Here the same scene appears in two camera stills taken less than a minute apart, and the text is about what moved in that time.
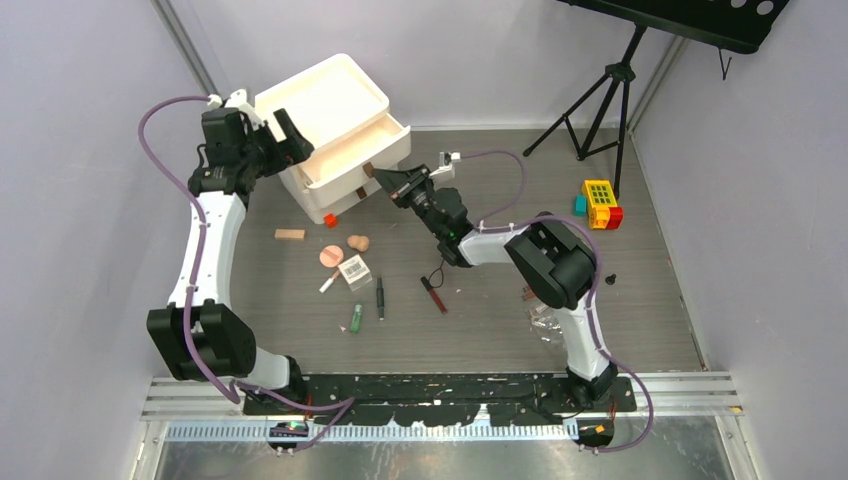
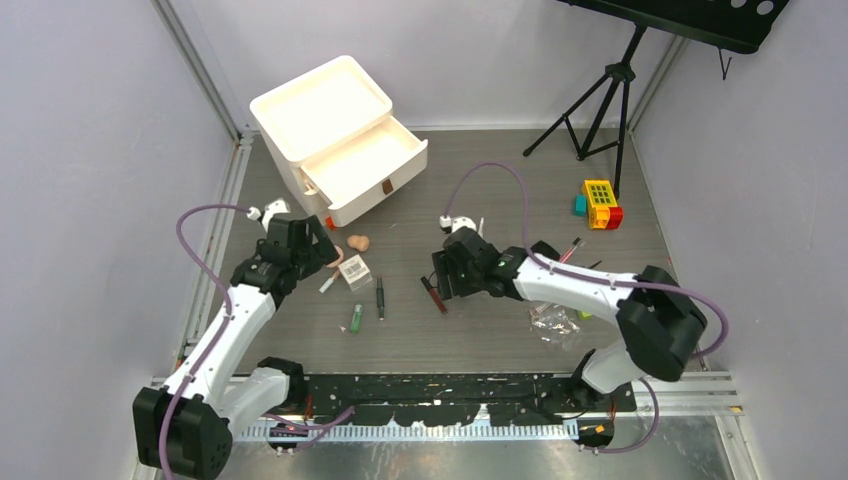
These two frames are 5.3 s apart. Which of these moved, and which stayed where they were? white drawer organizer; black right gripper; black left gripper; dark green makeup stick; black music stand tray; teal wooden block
Moved: black left gripper; black right gripper
Stayed: black music stand tray; teal wooden block; white drawer organizer; dark green makeup stick
